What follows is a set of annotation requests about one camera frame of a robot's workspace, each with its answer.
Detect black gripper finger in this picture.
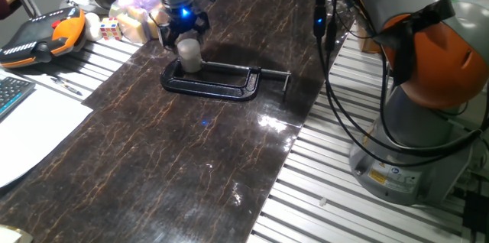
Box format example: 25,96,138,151
157,23,179,49
193,21,210,42

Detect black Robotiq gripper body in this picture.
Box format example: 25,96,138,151
162,0,210,37

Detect forearm in maroon sleeve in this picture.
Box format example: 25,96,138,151
0,0,22,21

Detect small clear jar white contents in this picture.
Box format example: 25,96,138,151
178,50,202,74

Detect plastic bag of sponges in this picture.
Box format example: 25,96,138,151
108,0,169,44

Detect Rubik's cube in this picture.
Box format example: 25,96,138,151
99,17,123,41

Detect black metal C-clamp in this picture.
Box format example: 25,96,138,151
160,57,292,104

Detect white spool stand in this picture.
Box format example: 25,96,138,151
60,0,112,17

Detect dark pen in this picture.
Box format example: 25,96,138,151
50,76,83,96

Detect orange black teach pendant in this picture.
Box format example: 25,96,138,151
0,6,87,69

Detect dark marble pattern mat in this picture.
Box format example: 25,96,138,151
0,0,358,243

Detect large white paper sheet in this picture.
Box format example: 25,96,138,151
0,69,94,190

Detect black computer keyboard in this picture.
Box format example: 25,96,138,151
0,76,37,120

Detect open brown cardboard box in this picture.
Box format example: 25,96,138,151
355,13,383,55

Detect black power box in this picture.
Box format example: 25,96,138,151
461,189,489,236

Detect black cable with lit adapter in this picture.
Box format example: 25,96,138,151
313,0,482,167

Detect thick black cable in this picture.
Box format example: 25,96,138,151
323,0,489,156

